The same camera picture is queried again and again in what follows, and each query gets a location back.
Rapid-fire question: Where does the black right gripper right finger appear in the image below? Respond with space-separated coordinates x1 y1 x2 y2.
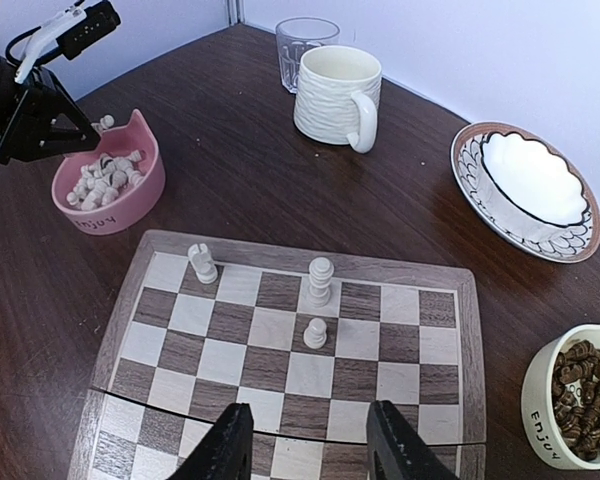
366 400 457 480

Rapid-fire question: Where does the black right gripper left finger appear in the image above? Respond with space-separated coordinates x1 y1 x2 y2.
172 403 254 480

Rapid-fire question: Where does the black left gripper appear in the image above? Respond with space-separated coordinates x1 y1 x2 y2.
0 67 101 165

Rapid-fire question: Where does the white pawn chess piece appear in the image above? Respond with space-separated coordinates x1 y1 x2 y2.
303 317 327 350

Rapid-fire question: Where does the white knight chess piece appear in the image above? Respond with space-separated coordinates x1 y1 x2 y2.
187 243 218 285

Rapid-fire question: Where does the white queen chess piece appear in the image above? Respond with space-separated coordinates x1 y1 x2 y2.
308 257 334 307

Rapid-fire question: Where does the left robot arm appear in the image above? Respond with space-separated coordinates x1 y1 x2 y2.
0 1 121 165

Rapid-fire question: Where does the white chess pieces pile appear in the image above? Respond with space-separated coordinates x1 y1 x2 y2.
66 150 144 211

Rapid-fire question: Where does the wooden chess board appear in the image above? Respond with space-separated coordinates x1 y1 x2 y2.
69 230 486 479

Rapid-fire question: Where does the pink cat-ear bowl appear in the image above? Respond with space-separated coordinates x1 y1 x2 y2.
51 109 166 236

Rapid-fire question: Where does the cream cat-ear bowl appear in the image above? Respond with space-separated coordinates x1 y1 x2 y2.
521 324 600 470

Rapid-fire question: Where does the clear drinking glass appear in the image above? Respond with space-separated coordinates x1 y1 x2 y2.
275 16 340 94

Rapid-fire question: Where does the cream ribbed mug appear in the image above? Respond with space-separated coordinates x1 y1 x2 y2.
293 45 382 154

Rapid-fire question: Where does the patterned ceramic plate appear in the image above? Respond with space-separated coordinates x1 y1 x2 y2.
450 122 600 263

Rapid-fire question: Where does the white scalloped bowl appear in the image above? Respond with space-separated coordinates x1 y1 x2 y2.
476 132 589 243

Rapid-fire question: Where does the left aluminium frame post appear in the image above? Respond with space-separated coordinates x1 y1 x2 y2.
227 0 243 25

